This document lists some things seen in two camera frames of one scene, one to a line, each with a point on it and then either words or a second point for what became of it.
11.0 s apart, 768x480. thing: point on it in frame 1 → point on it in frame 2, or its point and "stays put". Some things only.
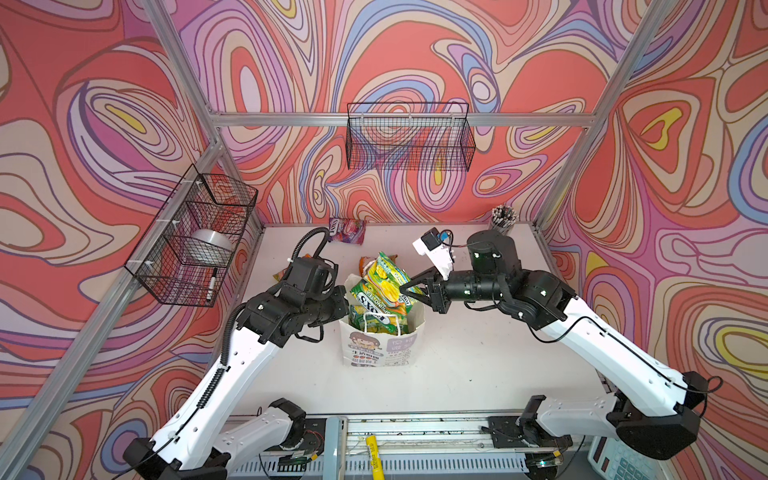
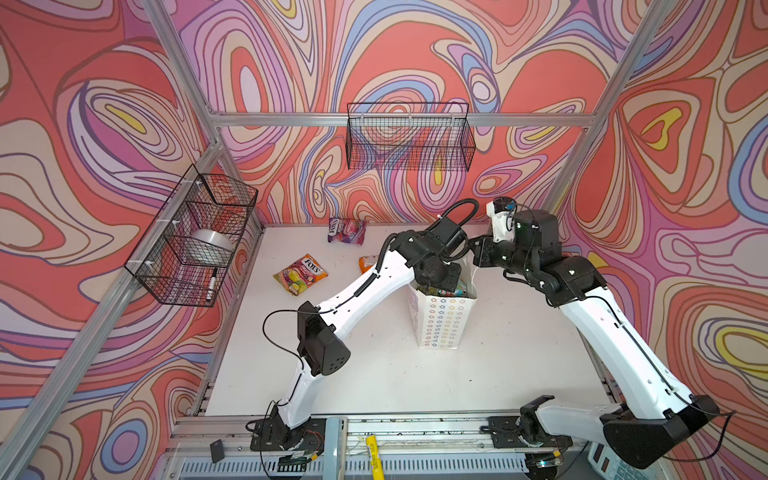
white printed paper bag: (366, 349) → (440, 321)
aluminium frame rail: (405, 119) stays put
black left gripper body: (326, 308) → (446, 277)
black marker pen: (213, 284) stays put
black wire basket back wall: (409, 136) stays put
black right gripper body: (465, 285) → (504, 255)
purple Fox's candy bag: (347, 230) stays put
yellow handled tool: (377, 468) stays put
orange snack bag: (364, 261) stays put
